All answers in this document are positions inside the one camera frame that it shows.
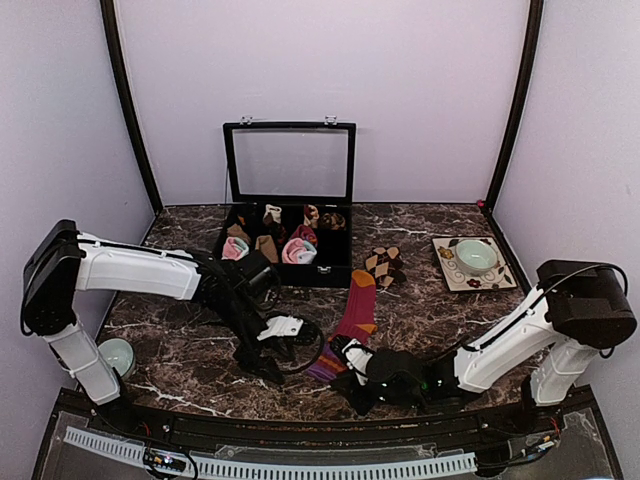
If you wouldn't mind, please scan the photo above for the maroon purple orange striped sock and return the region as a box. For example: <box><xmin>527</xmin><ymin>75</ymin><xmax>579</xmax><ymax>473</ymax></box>
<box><xmin>306</xmin><ymin>270</ymin><xmax>377</xmax><ymax>384</ymax></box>

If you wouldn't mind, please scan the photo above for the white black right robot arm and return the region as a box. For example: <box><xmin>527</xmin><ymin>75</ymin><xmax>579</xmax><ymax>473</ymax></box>
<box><xmin>329</xmin><ymin>260</ymin><xmax>637</xmax><ymax>434</ymax></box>

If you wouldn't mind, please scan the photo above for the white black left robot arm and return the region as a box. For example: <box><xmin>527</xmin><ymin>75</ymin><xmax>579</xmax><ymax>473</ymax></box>
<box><xmin>20</xmin><ymin>219</ymin><xmax>302</xmax><ymax>436</ymax></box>

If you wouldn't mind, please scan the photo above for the pink white rolled sock left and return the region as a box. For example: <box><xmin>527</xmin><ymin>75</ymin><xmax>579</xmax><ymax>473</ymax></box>
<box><xmin>222</xmin><ymin>237</ymin><xmax>249</xmax><ymax>261</ymax></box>

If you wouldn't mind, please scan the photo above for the pink white rolled sock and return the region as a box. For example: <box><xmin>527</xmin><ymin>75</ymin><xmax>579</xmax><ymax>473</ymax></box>
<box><xmin>282</xmin><ymin>238</ymin><xmax>317</xmax><ymax>265</ymax></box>
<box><xmin>222</xmin><ymin>237</ymin><xmax>249</xmax><ymax>261</ymax></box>

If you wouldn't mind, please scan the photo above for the brown tan rolled sock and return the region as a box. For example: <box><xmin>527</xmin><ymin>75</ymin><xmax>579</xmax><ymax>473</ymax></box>
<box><xmin>255</xmin><ymin>235</ymin><xmax>280</xmax><ymax>264</ymax></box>

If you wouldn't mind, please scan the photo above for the pink white rolled sock right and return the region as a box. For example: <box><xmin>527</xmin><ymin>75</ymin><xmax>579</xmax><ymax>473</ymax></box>
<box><xmin>282</xmin><ymin>238</ymin><xmax>317</xmax><ymax>265</ymax></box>

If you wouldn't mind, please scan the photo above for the brown argyle rolled sock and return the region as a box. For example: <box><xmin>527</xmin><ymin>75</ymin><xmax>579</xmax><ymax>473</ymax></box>
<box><xmin>364</xmin><ymin>246</ymin><xmax>407</xmax><ymax>289</ymax></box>

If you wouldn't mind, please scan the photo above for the maroon teal rolled sock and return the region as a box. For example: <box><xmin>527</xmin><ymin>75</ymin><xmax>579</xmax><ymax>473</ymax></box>
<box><xmin>290</xmin><ymin>224</ymin><xmax>318</xmax><ymax>247</ymax></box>

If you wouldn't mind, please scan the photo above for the cream brown rolled sock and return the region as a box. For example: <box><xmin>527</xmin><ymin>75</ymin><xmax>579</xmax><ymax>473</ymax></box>
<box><xmin>263</xmin><ymin>204</ymin><xmax>282</xmax><ymax>226</ymax></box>

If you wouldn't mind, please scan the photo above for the leopard pattern rolled sock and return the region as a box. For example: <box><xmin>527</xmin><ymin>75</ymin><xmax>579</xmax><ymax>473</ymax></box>
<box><xmin>318</xmin><ymin>212</ymin><xmax>347</xmax><ymax>231</ymax></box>

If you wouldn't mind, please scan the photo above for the pale green bowl left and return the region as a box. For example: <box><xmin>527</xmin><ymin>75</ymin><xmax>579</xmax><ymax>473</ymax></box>
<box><xmin>98</xmin><ymin>338</ymin><xmax>136</xmax><ymax>380</ymax></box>

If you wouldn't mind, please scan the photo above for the square floral ceramic plate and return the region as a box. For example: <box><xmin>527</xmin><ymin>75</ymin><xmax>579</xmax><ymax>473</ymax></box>
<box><xmin>432</xmin><ymin>236</ymin><xmax>517</xmax><ymax>293</ymax></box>

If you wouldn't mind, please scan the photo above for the pale green ceramic bowl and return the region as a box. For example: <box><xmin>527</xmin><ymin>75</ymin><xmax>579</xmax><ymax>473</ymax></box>
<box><xmin>454</xmin><ymin>239</ymin><xmax>498</xmax><ymax>276</ymax></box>

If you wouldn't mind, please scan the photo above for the black sock organizer box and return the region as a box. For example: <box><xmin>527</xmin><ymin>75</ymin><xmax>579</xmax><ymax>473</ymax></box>
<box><xmin>214</xmin><ymin>118</ymin><xmax>357</xmax><ymax>288</ymax></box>

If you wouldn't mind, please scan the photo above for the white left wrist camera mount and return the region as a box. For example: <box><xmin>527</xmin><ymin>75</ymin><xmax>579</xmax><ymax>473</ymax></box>
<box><xmin>257</xmin><ymin>315</ymin><xmax>304</xmax><ymax>342</ymax></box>

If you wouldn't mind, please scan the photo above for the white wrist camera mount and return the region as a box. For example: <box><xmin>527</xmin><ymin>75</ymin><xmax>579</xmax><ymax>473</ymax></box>
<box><xmin>342</xmin><ymin>339</ymin><xmax>373</xmax><ymax>386</ymax></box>
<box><xmin>257</xmin><ymin>315</ymin><xmax>304</xmax><ymax>342</ymax></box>

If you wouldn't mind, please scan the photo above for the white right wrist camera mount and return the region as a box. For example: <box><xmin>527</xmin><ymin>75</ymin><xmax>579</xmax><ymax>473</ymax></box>
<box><xmin>342</xmin><ymin>339</ymin><xmax>373</xmax><ymax>386</ymax></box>

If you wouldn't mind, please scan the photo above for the black front table rail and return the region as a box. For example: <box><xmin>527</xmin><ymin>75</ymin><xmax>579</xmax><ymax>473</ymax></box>
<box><xmin>57</xmin><ymin>380</ymin><xmax>594</xmax><ymax>449</ymax></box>

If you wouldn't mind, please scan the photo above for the black left frame post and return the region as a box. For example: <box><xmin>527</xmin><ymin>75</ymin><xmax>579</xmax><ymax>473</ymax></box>
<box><xmin>99</xmin><ymin>0</ymin><xmax>164</xmax><ymax>215</ymax></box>

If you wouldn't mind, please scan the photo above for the black frame post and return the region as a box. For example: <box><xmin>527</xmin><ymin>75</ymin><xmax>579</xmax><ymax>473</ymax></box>
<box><xmin>99</xmin><ymin>0</ymin><xmax>164</xmax><ymax>215</ymax></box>
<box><xmin>484</xmin><ymin>0</ymin><xmax>544</xmax><ymax>215</ymax></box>

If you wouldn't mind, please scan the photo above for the black right frame post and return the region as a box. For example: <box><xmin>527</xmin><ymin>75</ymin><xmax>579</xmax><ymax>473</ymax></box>
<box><xmin>484</xmin><ymin>0</ymin><xmax>544</xmax><ymax>215</ymax></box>

